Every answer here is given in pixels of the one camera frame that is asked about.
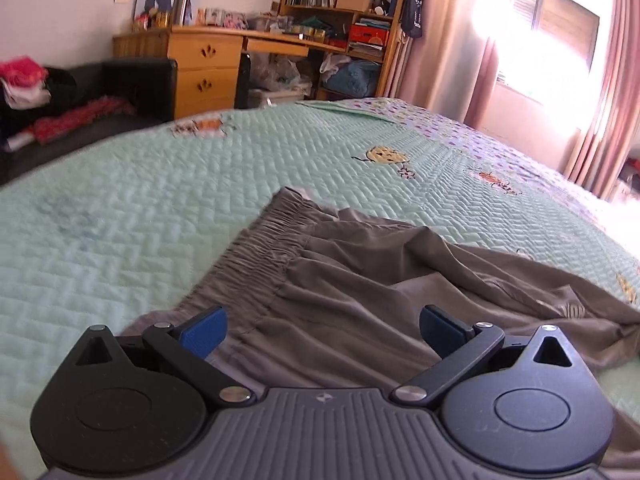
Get clear plastic bag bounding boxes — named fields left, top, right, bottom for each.
left=250, top=55, right=304, bottom=94

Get blue cloth bundle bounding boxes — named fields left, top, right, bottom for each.
left=322, top=60, right=382, bottom=99

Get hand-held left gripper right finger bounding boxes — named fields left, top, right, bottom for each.
left=390, top=305, right=576, bottom=407

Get red fuzzy cloth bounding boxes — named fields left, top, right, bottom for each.
left=31, top=97, right=137, bottom=147

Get plastic storage bin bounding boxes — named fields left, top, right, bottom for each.
left=248, top=87, right=307, bottom=111

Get window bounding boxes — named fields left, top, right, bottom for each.
left=495, top=0, right=602, bottom=107

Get wooden bookshelf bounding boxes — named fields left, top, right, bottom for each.
left=277, top=0, right=419, bottom=102

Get grey pants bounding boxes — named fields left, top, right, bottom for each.
left=120, top=187, right=640, bottom=480

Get black sofa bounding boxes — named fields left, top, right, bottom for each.
left=0, top=57, right=179, bottom=187

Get metal thermos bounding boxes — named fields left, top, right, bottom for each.
left=171, top=0, right=194, bottom=27

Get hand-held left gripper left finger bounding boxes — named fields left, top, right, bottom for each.
left=75, top=305, right=257, bottom=407

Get green bee-print quilt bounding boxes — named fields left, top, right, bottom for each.
left=0, top=97, right=640, bottom=463

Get dark tote bag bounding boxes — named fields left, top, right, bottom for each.
left=400, top=0, right=427, bottom=39

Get red box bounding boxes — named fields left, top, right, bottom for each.
left=350, top=24, right=391, bottom=49

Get pile of red white clothes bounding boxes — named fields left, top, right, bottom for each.
left=0, top=57, right=51, bottom=111

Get wooden desk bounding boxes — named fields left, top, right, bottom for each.
left=112, top=27, right=347, bottom=122

